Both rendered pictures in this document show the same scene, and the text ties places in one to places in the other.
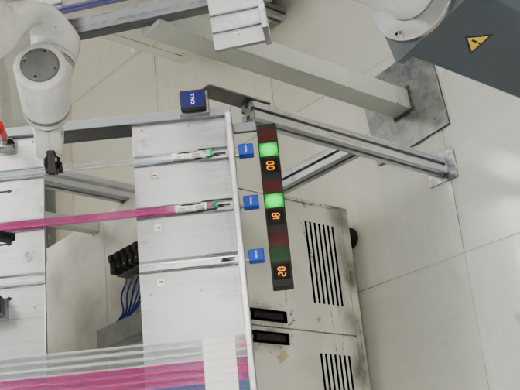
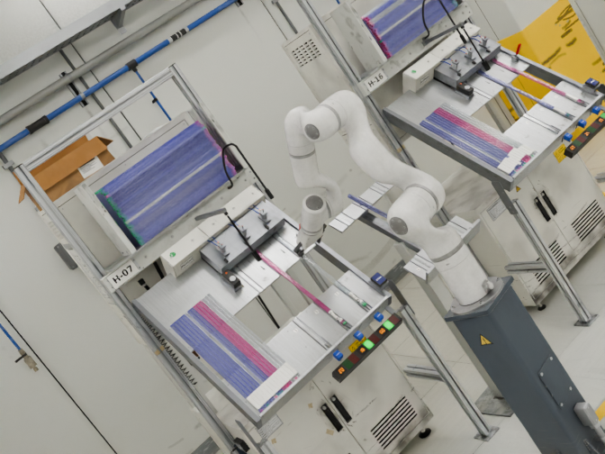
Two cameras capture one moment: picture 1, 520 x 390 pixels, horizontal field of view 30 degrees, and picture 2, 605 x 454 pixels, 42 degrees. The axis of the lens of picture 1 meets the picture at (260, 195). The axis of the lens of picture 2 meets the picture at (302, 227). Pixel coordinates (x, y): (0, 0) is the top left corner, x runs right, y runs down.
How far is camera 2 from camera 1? 126 cm
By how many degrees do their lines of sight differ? 28
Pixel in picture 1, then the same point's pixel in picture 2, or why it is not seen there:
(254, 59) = (436, 297)
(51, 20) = (333, 192)
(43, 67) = (314, 204)
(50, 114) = (306, 225)
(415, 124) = (499, 405)
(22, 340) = (231, 303)
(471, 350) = not seen: outside the picture
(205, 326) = (293, 359)
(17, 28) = (313, 182)
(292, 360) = (333, 439)
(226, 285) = (316, 354)
